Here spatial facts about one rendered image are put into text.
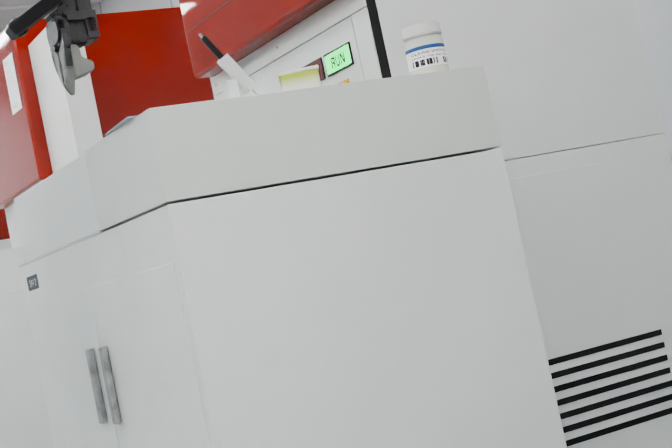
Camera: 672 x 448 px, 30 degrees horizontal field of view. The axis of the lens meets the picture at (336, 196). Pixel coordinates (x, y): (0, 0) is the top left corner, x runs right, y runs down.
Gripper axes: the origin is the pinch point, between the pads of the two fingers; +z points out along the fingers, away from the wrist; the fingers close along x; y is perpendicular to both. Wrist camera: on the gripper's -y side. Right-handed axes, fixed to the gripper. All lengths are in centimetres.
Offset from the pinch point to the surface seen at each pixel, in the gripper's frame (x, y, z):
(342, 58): -3, 58, 1
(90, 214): -11.4, -3.9, 25.2
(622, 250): -16, 109, 52
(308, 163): -50, 21, 26
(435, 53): -47, 51, 10
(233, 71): -19.5, 25.3, 4.2
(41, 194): 17.5, -3.9, 17.1
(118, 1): 520, 207, -155
